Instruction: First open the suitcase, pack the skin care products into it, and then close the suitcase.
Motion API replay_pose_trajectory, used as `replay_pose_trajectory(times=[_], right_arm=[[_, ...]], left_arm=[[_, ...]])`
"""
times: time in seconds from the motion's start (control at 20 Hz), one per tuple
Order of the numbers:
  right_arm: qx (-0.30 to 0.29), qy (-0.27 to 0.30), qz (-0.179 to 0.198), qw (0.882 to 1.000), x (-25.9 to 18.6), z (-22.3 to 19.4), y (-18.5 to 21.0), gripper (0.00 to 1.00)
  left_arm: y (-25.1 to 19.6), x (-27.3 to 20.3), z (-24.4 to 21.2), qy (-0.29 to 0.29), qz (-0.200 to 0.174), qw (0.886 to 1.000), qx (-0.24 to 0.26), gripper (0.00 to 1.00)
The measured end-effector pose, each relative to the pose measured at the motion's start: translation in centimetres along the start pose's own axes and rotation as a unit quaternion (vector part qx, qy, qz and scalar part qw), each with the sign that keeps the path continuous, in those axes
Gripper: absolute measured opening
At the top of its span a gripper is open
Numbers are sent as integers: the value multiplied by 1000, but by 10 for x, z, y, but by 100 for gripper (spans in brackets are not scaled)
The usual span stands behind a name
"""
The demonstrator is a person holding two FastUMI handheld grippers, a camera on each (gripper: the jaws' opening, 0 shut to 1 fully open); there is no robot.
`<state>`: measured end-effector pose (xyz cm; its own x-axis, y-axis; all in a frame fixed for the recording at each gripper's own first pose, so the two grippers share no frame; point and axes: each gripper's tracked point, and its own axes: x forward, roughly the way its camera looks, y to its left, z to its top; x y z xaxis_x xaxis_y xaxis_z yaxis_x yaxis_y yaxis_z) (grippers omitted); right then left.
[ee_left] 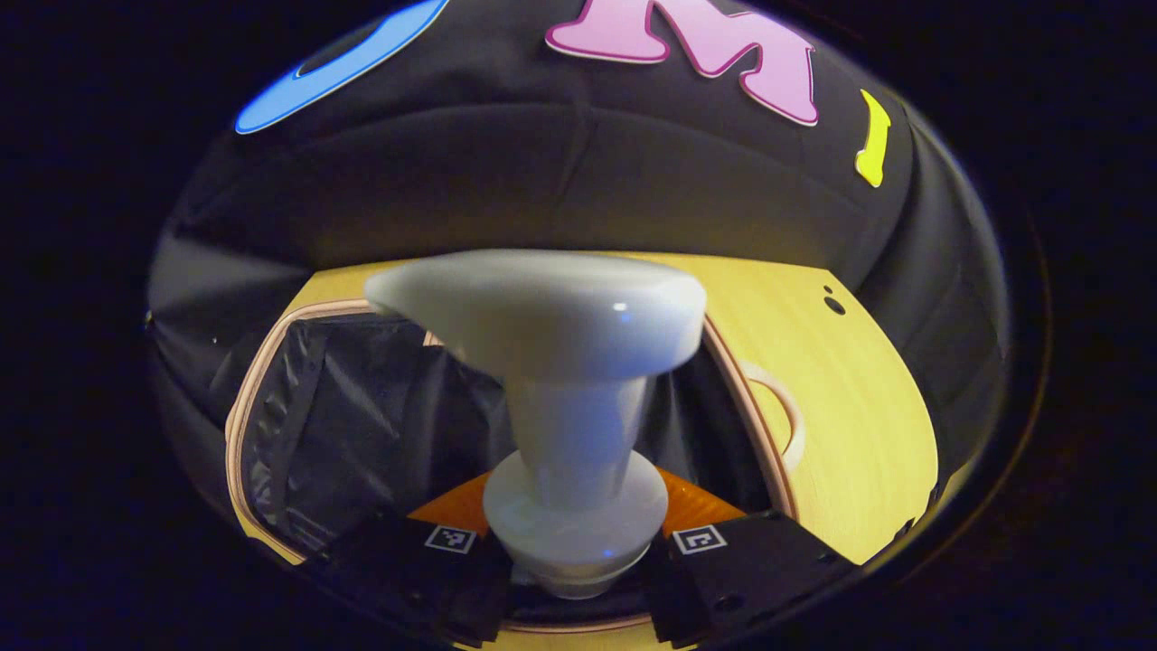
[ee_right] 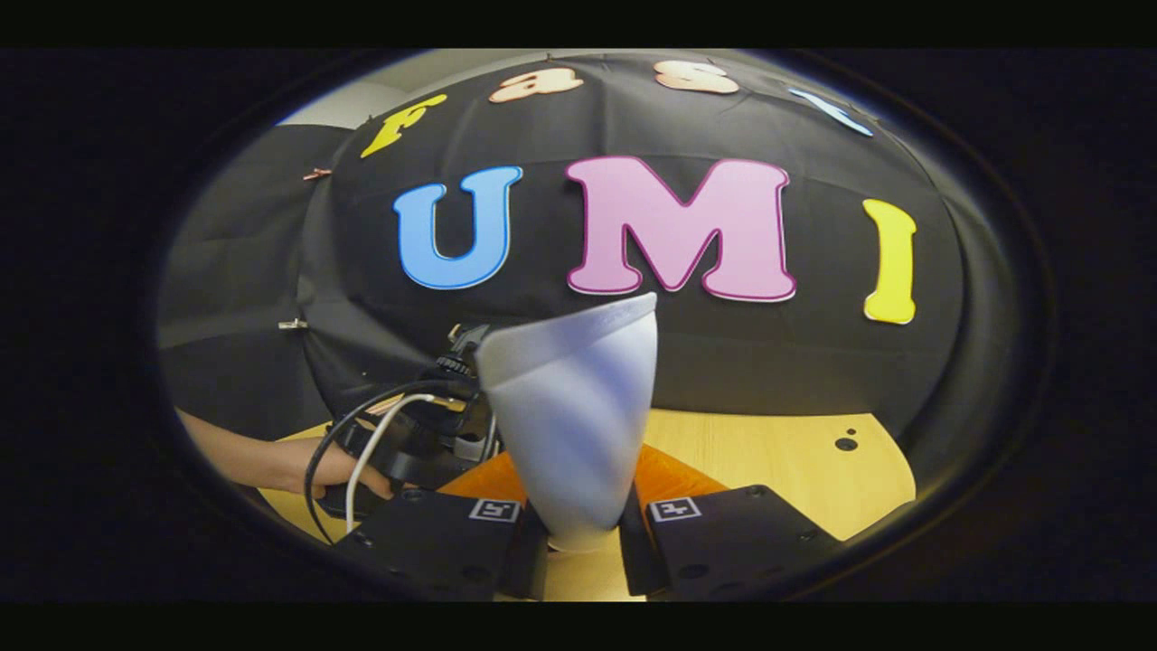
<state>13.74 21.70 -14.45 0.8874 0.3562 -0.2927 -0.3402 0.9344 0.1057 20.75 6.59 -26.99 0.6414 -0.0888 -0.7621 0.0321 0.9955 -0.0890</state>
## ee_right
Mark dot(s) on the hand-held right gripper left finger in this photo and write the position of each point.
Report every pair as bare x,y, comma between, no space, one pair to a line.
529,565

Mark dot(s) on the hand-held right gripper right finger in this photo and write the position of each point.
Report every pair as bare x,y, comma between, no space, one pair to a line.
633,561

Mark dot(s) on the white squeeze tube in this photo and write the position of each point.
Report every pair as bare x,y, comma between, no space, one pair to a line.
569,407

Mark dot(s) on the black backdrop cloth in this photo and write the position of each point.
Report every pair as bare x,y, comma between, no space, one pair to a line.
633,362

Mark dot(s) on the copper metal clip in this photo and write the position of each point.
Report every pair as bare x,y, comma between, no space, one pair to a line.
316,174

